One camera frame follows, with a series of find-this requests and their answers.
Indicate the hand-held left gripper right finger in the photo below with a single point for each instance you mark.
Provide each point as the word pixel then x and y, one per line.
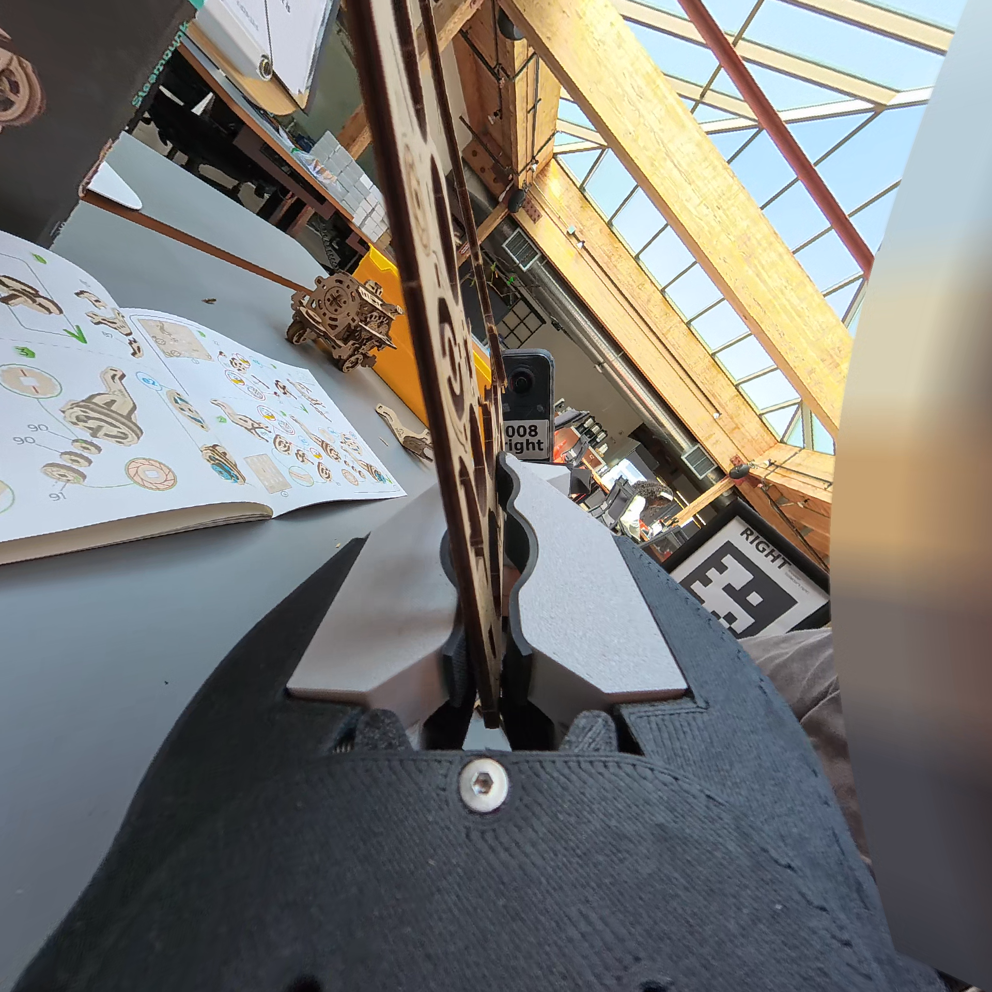
pixel 589 620

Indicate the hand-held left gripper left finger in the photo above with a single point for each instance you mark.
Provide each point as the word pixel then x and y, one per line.
pixel 372 620

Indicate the wooden parts sheet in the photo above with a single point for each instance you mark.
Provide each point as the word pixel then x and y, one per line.
pixel 411 232

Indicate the wooden model assembly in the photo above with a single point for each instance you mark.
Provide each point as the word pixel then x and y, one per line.
pixel 341 318

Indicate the black model kit box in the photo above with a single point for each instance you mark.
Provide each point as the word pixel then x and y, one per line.
pixel 77 93

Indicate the curved wooden lever part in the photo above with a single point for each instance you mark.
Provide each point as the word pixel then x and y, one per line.
pixel 411 442

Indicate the yellow plastic bin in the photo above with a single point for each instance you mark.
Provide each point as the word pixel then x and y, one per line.
pixel 395 380

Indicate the black framed marker tag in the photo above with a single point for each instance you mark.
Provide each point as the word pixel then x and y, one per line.
pixel 736 581

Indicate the instruction booklet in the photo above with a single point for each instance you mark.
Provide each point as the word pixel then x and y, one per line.
pixel 194 480

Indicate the stack of white boxes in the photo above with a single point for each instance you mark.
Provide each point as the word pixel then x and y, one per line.
pixel 349 178

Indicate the printed instruction sheet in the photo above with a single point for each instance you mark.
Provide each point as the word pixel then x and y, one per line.
pixel 248 31

